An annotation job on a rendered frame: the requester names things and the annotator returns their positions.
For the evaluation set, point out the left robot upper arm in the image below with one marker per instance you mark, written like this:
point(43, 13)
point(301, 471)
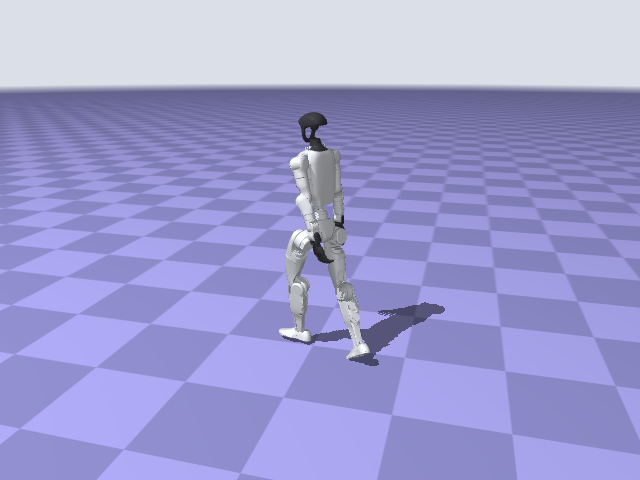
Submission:
point(299, 166)

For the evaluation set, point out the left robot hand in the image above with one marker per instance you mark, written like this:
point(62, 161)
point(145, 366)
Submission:
point(318, 250)

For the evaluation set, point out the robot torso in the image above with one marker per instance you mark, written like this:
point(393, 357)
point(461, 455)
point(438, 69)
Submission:
point(322, 181)

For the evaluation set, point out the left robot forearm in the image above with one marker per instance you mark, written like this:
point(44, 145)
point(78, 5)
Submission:
point(309, 217)

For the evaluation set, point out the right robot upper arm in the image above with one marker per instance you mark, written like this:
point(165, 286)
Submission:
point(337, 171)

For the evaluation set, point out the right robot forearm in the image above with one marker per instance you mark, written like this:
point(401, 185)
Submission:
point(338, 208)

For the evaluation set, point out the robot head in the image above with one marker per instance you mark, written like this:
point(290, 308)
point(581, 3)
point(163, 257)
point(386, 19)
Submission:
point(313, 120)

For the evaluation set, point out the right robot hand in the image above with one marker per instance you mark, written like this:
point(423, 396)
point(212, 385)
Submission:
point(340, 224)

